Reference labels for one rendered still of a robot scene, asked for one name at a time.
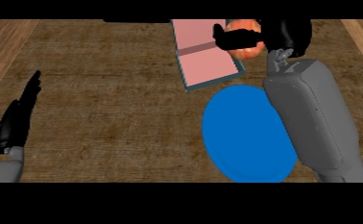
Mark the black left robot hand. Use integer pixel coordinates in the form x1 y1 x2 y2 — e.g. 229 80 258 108
0 69 43 155

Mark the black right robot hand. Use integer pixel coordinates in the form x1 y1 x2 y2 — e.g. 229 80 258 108
211 19 313 59

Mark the orange squash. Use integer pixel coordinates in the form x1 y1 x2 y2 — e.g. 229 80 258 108
223 19 267 61

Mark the pink cardboard box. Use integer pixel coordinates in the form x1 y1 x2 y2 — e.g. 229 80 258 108
168 19 247 92

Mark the blue plate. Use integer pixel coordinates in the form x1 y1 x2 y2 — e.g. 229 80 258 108
201 85 300 184

